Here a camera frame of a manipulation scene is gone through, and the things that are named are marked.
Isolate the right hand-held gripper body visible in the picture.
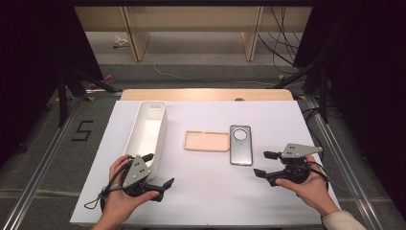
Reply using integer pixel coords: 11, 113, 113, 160
267, 143, 324, 188

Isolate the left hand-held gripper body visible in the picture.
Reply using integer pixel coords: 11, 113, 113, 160
121, 154, 165, 203

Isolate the white plastic storage box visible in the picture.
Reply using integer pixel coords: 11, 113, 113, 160
124, 100, 169, 180

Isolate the beige phone case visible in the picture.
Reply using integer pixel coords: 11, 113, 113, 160
183, 129, 231, 153

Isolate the person's left hand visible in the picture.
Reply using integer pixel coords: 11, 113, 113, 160
101, 154, 160, 222

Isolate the person's right hand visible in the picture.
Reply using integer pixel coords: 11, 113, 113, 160
275, 154, 340, 218

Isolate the white table sheet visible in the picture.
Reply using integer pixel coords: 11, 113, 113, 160
69, 100, 341, 226

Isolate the black metal stand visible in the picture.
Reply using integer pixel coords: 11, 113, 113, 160
267, 60, 330, 125
56, 66, 123, 128

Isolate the pink object on floor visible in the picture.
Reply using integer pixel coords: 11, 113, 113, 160
87, 74, 116, 90

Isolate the black curtain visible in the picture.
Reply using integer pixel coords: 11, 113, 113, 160
0, 0, 104, 169
292, 0, 406, 219

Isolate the crumpled white paper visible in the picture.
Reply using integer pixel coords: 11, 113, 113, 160
112, 34, 129, 49

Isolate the beige wooden desk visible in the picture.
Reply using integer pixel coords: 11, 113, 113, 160
75, 6, 313, 62

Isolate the black cable beside table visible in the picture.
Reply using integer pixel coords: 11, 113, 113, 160
301, 106, 326, 161

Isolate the left hand-held gripper black cable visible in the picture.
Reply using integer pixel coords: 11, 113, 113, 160
83, 155, 135, 213

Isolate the hand-held gripper black cable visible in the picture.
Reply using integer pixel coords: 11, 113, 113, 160
300, 159, 330, 193
83, 155, 135, 213

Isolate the right hand-held gripper black cable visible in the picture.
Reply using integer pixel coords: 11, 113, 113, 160
300, 159, 330, 193

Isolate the aluminium floor rail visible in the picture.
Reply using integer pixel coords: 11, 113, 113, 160
304, 95, 384, 230
1, 95, 84, 230

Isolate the bundle of black cables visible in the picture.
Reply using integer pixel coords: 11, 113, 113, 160
257, 6, 308, 70

